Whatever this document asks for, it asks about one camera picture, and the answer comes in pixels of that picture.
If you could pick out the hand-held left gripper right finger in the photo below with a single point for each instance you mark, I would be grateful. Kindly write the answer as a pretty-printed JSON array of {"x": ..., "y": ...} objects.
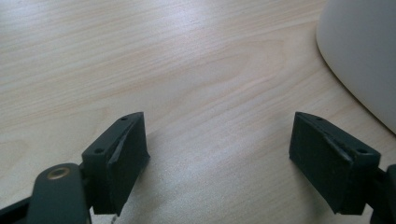
[{"x": 333, "y": 165}]

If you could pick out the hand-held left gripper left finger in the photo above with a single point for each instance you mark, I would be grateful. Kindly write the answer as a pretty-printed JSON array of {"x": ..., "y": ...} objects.
[{"x": 116, "y": 165}]

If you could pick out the white round container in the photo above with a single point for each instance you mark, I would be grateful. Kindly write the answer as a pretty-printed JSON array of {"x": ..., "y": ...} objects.
[{"x": 362, "y": 53}]

